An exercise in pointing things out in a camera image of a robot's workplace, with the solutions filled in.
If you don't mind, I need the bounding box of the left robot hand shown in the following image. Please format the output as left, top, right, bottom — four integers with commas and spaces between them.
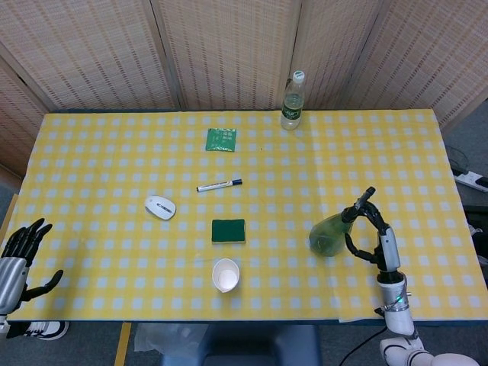
0, 217, 65, 316

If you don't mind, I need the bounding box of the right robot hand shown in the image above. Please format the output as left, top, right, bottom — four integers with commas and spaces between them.
341, 187, 402, 275

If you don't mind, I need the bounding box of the green spray bottle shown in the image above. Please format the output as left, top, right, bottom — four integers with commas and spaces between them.
308, 197, 367, 258

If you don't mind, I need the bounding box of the clear plastic water bottle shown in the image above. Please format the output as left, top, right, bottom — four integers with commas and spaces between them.
280, 69, 307, 131

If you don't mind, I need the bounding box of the black and white sneaker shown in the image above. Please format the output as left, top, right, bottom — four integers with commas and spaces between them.
22, 320, 70, 341

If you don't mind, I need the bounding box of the white power strip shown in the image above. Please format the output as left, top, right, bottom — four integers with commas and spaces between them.
453, 169, 488, 194

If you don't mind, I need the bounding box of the yellow checkered tablecloth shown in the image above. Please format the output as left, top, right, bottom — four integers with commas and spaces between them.
2, 109, 485, 325

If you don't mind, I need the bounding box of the white computer mouse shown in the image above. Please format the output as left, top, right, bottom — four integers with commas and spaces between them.
143, 195, 177, 221

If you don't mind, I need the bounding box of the green scouring sponge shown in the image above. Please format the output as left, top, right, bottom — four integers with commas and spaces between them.
210, 218, 246, 245

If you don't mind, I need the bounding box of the white paper cup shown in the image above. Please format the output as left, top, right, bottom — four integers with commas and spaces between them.
211, 258, 240, 294

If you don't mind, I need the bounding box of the white marker pen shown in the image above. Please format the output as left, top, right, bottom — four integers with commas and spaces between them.
196, 178, 244, 193

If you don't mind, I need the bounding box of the green sachet packet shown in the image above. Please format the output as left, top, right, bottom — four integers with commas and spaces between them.
204, 128, 237, 153

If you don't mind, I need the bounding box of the woven folding screen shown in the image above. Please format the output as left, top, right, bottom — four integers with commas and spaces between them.
0, 0, 488, 177

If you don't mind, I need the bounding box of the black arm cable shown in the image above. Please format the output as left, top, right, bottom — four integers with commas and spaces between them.
345, 326, 390, 366

